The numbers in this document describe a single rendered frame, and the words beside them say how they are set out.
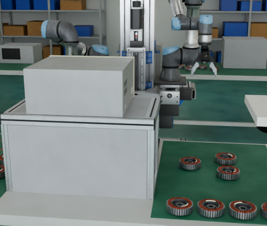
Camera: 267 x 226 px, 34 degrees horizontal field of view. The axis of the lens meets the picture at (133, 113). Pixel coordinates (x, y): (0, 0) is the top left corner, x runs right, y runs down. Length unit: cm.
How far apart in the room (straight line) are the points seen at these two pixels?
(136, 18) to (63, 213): 165
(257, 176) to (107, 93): 89
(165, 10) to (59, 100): 712
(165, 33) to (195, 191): 706
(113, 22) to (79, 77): 720
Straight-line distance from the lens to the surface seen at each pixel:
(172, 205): 182
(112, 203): 191
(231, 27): 838
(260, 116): 160
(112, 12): 900
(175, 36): 891
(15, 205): 196
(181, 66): 514
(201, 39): 252
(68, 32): 270
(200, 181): 213
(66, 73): 185
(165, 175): 218
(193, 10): 295
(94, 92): 184
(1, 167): 228
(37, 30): 887
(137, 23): 307
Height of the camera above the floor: 164
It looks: 16 degrees down
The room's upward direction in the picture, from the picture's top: straight up
